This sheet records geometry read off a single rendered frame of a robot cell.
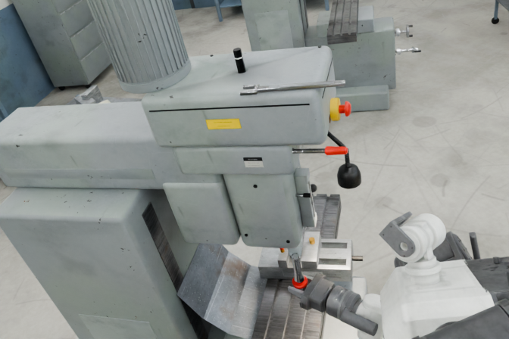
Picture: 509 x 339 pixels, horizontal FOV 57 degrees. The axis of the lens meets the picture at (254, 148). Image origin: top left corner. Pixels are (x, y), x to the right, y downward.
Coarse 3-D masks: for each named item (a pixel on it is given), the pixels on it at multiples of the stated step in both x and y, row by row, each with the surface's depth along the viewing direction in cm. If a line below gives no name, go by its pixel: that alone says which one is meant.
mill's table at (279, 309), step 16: (320, 208) 207; (336, 208) 205; (320, 224) 199; (336, 224) 201; (272, 288) 177; (272, 304) 171; (288, 304) 169; (256, 320) 167; (272, 320) 167; (288, 320) 166; (304, 320) 164; (320, 320) 162; (256, 336) 161; (272, 336) 160; (288, 336) 159; (304, 336) 159; (320, 336) 160
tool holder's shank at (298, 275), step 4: (292, 256) 134; (296, 256) 134; (292, 260) 134; (296, 260) 134; (300, 260) 135; (292, 264) 136; (296, 264) 135; (300, 264) 136; (296, 268) 136; (300, 268) 136; (296, 272) 137; (300, 272) 137; (296, 276) 138; (300, 276) 138; (296, 280) 139; (300, 280) 138
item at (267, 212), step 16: (224, 176) 132; (240, 176) 130; (256, 176) 129; (272, 176) 127; (288, 176) 130; (240, 192) 134; (256, 192) 132; (272, 192) 130; (288, 192) 131; (240, 208) 138; (256, 208) 136; (272, 208) 134; (288, 208) 134; (240, 224) 142; (256, 224) 140; (272, 224) 138; (288, 224) 137; (256, 240) 144; (272, 240) 142; (288, 240) 141
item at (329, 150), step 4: (292, 148) 120; (308, 148) 119; (312, 148) 118; (316, 148) 118; (320, 148) 118; (324, 148) 117; (328, 148) 116; (332, 148) 116; (336, 148) 116; (340, 148) 115; (344, 148) 115; (292, 152) 119; (296, 152) 119; (300, 152) 119; (304, 152) 118; (308, 152) 118; (312, 152) 118; (316, 152) 118; (320, 152) 117; (324, 152) 117; (328, 152) 116; (332, 152) 116; (336, 152) 116; (340, 152) 115; (344, 152) 115
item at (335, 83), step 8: (336, 80) 105; (344, 80) 104; (248, 88) 111; (256, 88) 110; (264, 88) 109; (272, 88) 108; (280, 88) 107; (288, 88) 107; (296, 88) 106; (304, 88) 106; (312, 88) 105
